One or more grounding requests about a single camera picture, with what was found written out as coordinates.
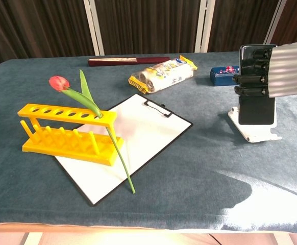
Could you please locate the blue rectangular box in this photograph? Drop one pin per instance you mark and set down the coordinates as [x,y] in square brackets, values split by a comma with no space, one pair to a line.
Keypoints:
[223,75]

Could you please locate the dark red folding fan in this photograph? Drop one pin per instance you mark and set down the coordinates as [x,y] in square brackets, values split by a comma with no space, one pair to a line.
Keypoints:
[128,61]

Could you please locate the blue table cloth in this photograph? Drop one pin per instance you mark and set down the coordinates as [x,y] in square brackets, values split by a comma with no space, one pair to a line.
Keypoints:
[148,153]

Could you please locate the yellow snack package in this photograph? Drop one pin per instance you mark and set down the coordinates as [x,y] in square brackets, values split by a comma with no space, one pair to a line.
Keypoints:
[162,74]

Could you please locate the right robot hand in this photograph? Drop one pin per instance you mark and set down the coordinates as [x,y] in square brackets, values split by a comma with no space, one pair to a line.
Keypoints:
[286,71]

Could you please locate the red artificial tulip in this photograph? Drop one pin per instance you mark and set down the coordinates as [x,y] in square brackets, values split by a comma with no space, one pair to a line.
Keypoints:
[87,102]

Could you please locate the black smartphone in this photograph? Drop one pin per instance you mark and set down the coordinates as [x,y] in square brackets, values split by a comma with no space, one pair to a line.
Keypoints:
[255,97]

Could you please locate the white phone stand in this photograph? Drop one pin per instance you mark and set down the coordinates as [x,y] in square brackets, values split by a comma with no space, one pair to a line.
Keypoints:
[255,130]

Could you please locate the white clipboard black clip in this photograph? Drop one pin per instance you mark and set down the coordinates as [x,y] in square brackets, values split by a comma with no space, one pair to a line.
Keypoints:
[128,148]

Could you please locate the yellow test tube rack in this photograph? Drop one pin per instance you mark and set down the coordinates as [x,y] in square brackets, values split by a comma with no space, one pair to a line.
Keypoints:
[69,132]

